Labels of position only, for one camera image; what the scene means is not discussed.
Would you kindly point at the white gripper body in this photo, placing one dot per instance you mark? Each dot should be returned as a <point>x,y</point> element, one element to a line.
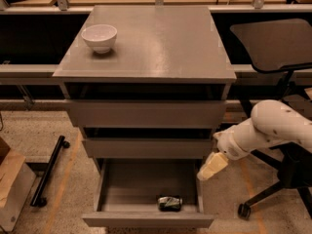
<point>228,145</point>

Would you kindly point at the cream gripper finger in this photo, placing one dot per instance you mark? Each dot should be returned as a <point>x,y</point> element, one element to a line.
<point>213,165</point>

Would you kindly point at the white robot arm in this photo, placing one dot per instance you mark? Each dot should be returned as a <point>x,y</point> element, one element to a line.
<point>271,123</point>

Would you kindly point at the grey drawer cabinet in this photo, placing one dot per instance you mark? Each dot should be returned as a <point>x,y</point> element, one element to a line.
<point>155,45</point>

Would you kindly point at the grey bottom drawer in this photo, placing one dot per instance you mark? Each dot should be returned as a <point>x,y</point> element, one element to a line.
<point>128,190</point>

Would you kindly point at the grey drawer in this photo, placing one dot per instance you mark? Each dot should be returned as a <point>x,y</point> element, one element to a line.
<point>147,143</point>
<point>130,105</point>
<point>128,190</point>

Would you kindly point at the grey middle drawer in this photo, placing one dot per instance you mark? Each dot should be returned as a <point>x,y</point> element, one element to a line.
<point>147,143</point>

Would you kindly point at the grey top drawer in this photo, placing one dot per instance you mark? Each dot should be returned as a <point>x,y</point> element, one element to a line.
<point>130,105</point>

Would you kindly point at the black office chair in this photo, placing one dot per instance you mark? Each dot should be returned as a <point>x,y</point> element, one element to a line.
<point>277,49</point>

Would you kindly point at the white ceramic bowl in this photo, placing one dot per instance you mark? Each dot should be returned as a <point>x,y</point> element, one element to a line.
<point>100,37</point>

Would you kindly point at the black table leg base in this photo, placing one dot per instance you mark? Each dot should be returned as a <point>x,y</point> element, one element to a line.
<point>38,200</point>

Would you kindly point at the cardboard box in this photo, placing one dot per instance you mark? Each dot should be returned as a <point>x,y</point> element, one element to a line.
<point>11,162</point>

